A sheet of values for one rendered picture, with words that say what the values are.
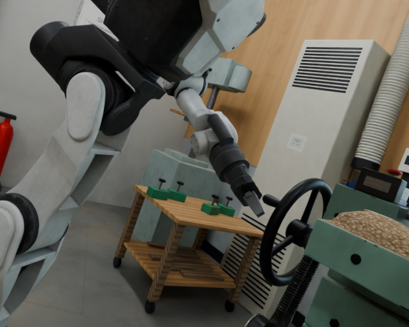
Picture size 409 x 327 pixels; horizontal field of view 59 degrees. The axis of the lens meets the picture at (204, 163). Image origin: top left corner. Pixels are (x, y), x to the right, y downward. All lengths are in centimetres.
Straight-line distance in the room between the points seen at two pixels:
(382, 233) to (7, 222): 72
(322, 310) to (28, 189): 66
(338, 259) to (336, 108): 179
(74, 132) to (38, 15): 253
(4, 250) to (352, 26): 256
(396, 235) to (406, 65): 187
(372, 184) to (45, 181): 70
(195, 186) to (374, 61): 152
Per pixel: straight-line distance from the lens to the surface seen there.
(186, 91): 112
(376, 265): 55
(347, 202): 81
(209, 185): 295
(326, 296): 69
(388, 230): 57
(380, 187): 79
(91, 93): 79
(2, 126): 314
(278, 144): 248
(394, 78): 234
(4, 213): 90
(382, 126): 227
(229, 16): 76
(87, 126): 79
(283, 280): 97
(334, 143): 224
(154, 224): 284
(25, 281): 108
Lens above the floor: 96
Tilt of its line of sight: 4 degrees down
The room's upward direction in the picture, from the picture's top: 20 degrees clockwise
